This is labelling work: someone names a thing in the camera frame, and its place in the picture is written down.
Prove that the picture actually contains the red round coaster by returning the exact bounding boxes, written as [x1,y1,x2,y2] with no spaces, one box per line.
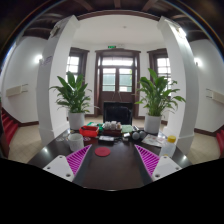
[95,147,110,157]

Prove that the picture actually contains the red plastic box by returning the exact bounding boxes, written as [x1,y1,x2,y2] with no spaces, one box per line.
[79,126,99,137]

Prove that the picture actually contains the left wall air conditioner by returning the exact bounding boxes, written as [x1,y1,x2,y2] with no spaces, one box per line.
[6,84,28,97]

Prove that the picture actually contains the black chair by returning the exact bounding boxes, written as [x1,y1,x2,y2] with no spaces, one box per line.
[103,102,133,125]

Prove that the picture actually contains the white ceramic mug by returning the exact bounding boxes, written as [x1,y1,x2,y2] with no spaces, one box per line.
[68,133,84,152]

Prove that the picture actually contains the paper sheet on table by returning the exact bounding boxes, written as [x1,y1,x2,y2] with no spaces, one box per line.
[142,134,165,147]

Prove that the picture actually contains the clear bottle yellow cap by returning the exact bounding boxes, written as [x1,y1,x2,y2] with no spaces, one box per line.
[159,135,176,157]

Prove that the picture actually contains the tray of small cups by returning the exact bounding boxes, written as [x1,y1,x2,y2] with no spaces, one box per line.
[103,121,122,137]

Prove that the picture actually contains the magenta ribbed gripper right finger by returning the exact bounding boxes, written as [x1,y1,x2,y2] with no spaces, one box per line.
[135,145,181,181]

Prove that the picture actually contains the right potted green plant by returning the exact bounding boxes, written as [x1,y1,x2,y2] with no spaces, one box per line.
[137,68,186,135]

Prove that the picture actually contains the potted green plant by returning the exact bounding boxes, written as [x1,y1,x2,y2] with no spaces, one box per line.
[52,71,91,131]
[137,68,186,135]

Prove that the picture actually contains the right wall air conditioner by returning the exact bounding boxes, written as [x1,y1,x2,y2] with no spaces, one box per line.
[206,89,224,104]

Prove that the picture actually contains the dark wooden double door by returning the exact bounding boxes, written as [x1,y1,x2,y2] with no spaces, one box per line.
[94,48,140,116]

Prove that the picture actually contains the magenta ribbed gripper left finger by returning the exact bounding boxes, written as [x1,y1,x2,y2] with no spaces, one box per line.
[44,145,91,182]

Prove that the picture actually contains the left potted green plant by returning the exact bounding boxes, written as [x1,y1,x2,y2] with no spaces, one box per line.
[52,71,91,131]

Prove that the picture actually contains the green exit sign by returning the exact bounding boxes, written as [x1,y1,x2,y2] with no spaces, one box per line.
[108,45,116,49]

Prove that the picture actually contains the grey round balls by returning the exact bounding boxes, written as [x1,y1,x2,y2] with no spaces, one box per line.
[132,131,146,140]

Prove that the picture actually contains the wall air conditioner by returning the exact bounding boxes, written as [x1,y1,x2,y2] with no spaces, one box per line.
[206,89,224,104]
[6,84,28,97]

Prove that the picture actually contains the green notebook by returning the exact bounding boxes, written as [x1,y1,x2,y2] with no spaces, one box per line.
[122,125,133,133]

